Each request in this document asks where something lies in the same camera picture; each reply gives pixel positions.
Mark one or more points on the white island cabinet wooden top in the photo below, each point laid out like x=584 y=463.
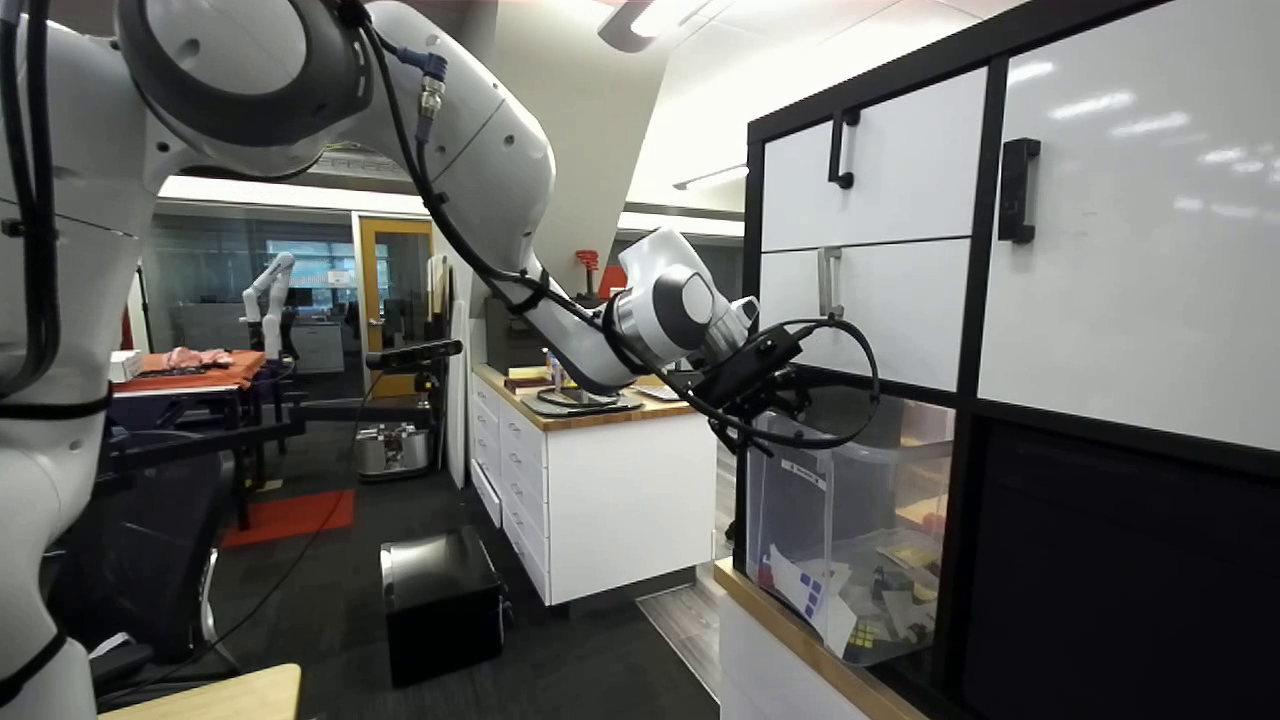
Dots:
x=615 y=493

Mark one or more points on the black box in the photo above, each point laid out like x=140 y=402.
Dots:
x=442 y=600

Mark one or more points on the steel pot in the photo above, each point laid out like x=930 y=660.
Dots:
x=389 y=448

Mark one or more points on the black office chair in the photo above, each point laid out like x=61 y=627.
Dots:
x=140 y=546

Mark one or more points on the black cube shelf cabinet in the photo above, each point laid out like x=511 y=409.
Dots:
x=1123 y=573

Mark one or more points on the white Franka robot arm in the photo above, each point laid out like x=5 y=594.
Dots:
x=493 y=146

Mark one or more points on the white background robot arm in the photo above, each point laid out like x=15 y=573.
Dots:
x=267 y=300

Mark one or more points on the light wooden table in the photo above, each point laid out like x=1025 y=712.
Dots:
x=214 y=696

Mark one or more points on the white card with blue dots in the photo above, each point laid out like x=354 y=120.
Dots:
x=813 y=600

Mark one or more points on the red floor mat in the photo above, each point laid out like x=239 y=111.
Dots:
x=285 y=516

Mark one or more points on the orange door frame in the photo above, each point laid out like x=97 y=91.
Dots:
x=361 y=293

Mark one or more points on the clear plastic storage container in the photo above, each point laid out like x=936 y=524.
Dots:
x=865 y=521

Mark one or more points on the white counter with wooden top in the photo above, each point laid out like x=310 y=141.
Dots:
x=774 y=667

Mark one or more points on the black horizontal bar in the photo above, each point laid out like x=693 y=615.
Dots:
x=417 y=352

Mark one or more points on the table with red top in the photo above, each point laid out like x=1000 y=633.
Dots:
x=187 y=374

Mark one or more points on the white cabinet door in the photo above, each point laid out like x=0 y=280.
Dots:
x=1147 y=266

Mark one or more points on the ceiling light fixture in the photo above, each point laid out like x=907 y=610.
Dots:
x=660 y=19

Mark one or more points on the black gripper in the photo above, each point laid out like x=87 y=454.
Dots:
x=754 y=366

